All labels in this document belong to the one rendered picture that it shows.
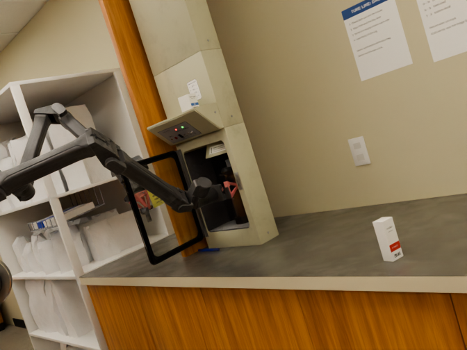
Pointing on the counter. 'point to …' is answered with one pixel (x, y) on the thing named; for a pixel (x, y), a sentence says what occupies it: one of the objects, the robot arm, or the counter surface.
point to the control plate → (179, 132)
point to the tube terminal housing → (258, 201)
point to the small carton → (188, 101)
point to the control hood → (211, 120)
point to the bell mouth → (215, 149)
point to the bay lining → (225, 210)
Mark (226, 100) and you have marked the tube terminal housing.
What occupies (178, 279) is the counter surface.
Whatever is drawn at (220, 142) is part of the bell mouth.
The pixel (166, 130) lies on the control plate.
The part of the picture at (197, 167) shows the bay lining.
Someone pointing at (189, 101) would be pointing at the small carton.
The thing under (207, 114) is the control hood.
